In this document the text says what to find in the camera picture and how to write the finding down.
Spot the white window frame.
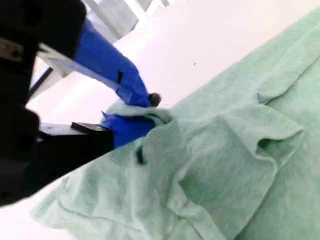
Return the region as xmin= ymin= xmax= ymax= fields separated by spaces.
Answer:
xmin=83 ymin=0 xmax=171 ymax=43

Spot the green t-shirt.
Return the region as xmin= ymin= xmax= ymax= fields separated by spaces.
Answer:
xmin=31 ymin=7 xmax=320 ymax=240

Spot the black metal bar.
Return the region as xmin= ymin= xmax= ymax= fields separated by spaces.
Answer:
xmin=28 ymin=67 xmax=55 ymax=98

